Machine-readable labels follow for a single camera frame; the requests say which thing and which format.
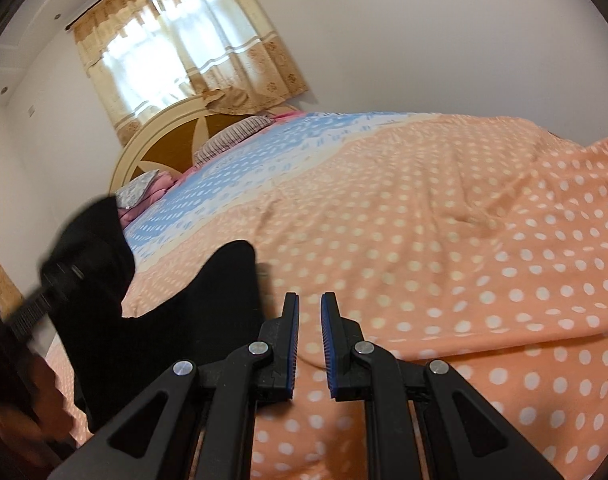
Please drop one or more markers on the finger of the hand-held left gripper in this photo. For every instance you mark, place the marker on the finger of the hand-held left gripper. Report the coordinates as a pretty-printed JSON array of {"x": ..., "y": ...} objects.
[{"x": 36, "y": 306}]

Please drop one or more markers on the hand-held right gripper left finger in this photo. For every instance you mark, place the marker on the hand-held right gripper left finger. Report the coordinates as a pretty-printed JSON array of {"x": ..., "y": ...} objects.
[{"x": 293, "y": 345}]

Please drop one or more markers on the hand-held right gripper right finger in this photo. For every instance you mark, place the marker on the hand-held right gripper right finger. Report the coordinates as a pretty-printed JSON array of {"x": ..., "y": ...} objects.
[{"x": 326, "y": 345}]

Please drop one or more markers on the black pants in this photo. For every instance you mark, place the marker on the black pants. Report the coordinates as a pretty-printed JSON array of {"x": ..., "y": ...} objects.
[{"x": 184, "y": 310}]

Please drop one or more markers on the person's left hand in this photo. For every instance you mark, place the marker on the person's left hand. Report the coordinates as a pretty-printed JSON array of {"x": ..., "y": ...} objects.
[{"x": 44, "y": 400}]

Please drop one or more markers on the wooden door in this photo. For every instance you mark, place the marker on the wooden door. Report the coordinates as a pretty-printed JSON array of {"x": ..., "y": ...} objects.
[{"x": 1, "y": 285}]

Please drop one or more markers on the orange blue polka dot blanket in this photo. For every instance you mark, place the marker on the orange blue polka dot blanket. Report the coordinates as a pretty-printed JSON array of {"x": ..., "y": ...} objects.
[{"x": 434, "y": 240}]

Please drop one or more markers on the grey patterned pillow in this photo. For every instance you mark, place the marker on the grey patterned pillow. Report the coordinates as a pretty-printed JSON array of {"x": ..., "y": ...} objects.
[{"x": 138, "y": 187}]

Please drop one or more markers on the striped pillow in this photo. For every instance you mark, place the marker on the striped pillow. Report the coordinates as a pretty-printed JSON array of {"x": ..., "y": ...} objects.
[{"x": 234, "y": 135}]

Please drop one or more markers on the cream wooden headboard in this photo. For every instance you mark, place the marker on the cream wooden headboard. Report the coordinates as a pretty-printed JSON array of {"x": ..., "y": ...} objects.
[{"x": 176, "y": 132}]

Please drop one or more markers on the beige floral curtain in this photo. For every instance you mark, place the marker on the beige floral curtain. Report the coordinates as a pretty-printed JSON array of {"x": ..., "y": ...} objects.
[{"x": 134, "y": 25}]

